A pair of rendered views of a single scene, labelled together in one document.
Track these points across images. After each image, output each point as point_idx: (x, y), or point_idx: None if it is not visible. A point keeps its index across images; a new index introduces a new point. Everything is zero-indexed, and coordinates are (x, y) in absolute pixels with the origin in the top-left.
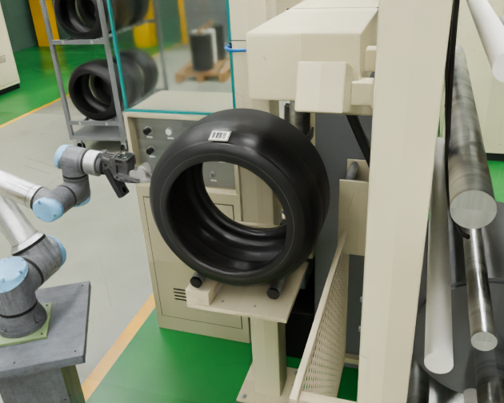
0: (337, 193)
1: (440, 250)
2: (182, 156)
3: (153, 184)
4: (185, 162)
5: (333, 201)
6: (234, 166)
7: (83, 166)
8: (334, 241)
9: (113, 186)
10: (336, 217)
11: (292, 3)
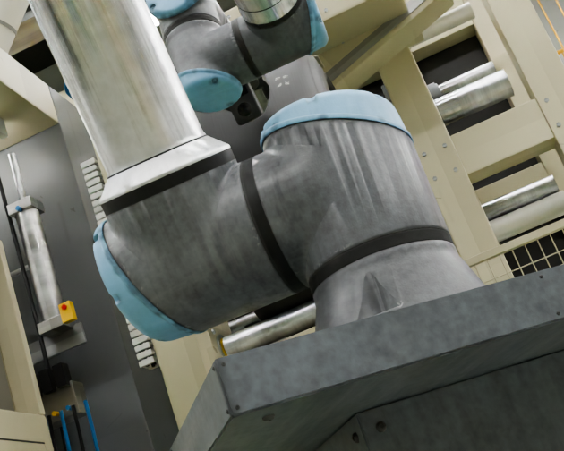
0: (154, 392)
1: None
2: (315, 61)
3: (310, 87)
4: (320, 69)
5: (156, 409)
6: None
7: (228, 20)
8: None
9: (251, 88)
10: (167, 439)
11: (36, 91)
